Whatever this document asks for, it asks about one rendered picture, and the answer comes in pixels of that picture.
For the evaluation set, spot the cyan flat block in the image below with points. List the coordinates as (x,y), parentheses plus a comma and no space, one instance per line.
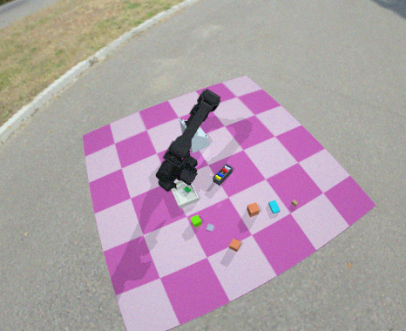
(274,207)

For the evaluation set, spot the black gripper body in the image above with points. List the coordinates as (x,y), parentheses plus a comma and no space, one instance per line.
(168,186)

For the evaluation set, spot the orange cube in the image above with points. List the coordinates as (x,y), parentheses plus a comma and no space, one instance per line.
(253,209)
(235,245)

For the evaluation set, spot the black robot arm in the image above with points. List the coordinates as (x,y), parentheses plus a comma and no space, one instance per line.
(179,148)

